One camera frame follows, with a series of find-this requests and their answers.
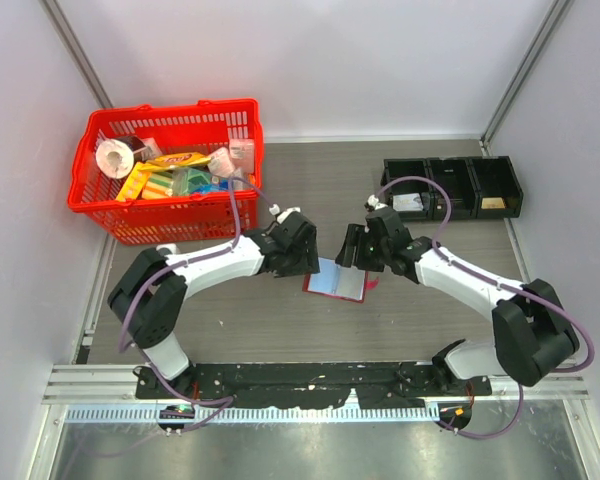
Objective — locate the gold card in bin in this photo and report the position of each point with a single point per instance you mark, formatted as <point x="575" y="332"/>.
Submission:
<point x="493" y="203"/>

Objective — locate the red leather card holder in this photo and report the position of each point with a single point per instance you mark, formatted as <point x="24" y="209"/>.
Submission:
<point x="335" y="281"/>

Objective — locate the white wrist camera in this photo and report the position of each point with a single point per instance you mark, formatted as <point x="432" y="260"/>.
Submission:
<point x="280" y="214"/>
<point x="373" y="203"/>

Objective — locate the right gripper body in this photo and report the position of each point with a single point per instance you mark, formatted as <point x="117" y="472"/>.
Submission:
<point x="374" y="256"/>

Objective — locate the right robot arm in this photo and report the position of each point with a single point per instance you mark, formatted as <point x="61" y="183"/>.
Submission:
<point x="531" y="336"/>

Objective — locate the yellow orange striped package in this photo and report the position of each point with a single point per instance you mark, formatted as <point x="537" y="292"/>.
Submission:
<point x="146" y="184"/>

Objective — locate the black three-compartment bin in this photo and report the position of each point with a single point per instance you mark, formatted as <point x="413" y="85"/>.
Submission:
<point x="466" y="180"/>

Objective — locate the yellow chips bag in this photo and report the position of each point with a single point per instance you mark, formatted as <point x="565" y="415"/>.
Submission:
<point x="176" y="161"/>

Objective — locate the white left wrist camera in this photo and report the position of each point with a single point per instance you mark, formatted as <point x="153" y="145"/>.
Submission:
<point x="280" y="214"/>

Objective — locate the black tape roll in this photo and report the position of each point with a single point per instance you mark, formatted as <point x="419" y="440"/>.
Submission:
<point x="134" y="144"/>

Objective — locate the green blue packet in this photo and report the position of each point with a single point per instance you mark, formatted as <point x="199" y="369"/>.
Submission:
<point x="189" y="181"/>

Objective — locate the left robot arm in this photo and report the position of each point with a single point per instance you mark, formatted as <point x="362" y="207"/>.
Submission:
<point x="149" y="296"/>

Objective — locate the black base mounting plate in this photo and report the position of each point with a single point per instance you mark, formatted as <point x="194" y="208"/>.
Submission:
<point x="323" y="385"/>

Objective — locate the red plastic shopping basket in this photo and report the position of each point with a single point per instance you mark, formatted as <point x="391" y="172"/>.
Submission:
<point x="203" y="127"/>

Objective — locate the cards in left bin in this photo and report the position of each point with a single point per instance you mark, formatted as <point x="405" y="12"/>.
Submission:
<point x="410" y="202"/>

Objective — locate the pink white box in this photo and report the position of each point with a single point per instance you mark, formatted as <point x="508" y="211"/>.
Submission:
<point x="242" y="154"/>

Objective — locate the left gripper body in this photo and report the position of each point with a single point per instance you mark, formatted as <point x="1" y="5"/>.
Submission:
<point x="302" y="260"/>

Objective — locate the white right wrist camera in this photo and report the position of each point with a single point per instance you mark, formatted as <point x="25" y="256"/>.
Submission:
<point x="373" y="203"/>

